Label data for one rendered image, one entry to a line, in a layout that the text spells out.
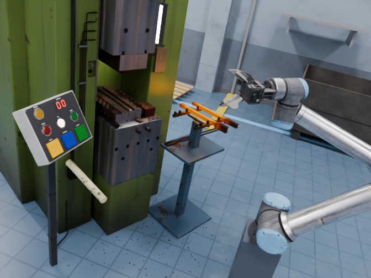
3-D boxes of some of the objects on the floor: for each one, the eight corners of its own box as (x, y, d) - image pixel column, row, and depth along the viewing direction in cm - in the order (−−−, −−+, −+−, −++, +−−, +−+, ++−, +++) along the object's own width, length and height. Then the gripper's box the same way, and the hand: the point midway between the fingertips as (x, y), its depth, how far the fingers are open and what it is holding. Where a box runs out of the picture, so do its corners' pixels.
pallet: (194, 91, 553) (195, 86, 548) (175, 105, 490) (176, 99, 485) (137, 73, 584) (138, 68, 579) (112, 84, 521) (112, 78, 516)
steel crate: (290, 112, 544) (307, 62, 504) (368, 137, 506) (394, 86, 466) (277, 134, 462) (297, 76, 422) (370, 166, 424) (401, 106, 384)
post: (57, 264, 223) (54, 120, 171) (51, 267, 220) (46, 121, 169) (54, 260, 225) (51, 117, 174) (49, 262, 222) (43, 118, 171)
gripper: (284, 71, 123) (238, 71, 115) (268, 117, 134) (224, 119, 126) (271, 62, 129) (227, 61, 121) (256, 106, 140) (215, 108, 133)
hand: (222, 87), depth 126 cm, fingers open, 14 cm apart
